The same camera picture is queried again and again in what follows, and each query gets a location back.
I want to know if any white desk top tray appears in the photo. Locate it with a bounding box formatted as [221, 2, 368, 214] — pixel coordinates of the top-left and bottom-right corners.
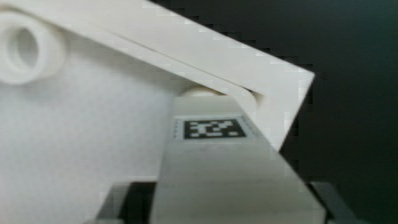
[0, 0, 265, 224]

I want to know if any white U-shaped frame fence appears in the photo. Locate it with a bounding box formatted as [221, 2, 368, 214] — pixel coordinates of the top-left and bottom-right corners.
[34, 0, 315, 146]

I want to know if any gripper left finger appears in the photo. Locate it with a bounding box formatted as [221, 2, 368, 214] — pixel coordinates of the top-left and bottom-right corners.
[87, 181, 157, 224]

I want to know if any white leg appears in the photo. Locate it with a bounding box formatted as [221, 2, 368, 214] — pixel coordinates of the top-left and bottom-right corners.
[150, 88, 327, 224]

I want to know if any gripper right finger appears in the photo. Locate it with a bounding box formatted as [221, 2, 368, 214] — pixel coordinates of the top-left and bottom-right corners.
[311, 182, 370, 224]

